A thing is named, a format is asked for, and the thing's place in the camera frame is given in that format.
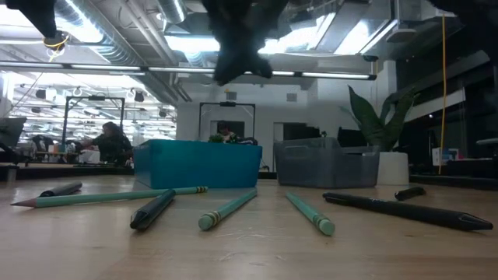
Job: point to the dark computer monitor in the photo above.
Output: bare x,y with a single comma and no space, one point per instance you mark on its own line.
11,132

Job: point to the white and blue box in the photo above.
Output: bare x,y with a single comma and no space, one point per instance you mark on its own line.
437,156

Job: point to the black monitor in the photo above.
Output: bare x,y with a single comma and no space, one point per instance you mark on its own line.
350,138

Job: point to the black metal station frame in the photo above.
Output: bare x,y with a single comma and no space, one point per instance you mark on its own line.
227,103
95,98

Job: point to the grey plastic bin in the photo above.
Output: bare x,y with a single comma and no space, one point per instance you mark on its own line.
323,167

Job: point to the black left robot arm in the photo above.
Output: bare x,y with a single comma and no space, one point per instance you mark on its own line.
35,15

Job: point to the green leafy plant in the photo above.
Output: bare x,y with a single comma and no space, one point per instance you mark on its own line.
369,120

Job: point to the small green bush plant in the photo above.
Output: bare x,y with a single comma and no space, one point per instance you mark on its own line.
216,138

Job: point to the long LED light bar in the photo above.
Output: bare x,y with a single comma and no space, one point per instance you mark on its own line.
105,67

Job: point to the person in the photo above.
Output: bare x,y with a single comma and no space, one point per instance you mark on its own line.
113,145
225,132

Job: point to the white plant pot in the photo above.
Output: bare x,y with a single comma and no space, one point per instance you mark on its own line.
393,169

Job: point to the teal pencil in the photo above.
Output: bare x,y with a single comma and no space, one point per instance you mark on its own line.
225,211
97,197
311,214

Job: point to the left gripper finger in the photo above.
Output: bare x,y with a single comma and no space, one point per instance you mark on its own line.
229,70
260,64

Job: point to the black pen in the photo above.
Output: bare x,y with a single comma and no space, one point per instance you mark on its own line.
410,193
151,210
408,211
62,190

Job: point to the blue plastic bin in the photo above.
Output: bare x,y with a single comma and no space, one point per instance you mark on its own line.
194,163

